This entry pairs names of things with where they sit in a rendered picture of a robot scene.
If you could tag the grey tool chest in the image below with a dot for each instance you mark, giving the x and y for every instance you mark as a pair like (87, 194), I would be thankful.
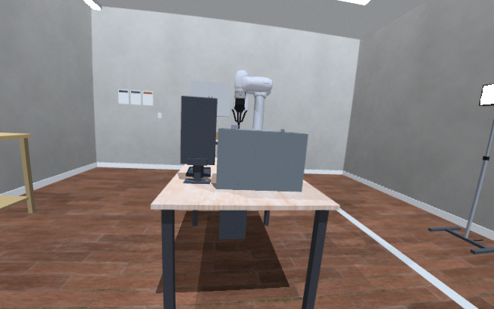
(260, 160)

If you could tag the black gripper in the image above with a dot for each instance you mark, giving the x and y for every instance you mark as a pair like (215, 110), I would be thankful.
(239, 107)

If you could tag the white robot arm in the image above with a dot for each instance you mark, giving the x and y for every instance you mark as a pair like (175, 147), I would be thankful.
(260, 88)

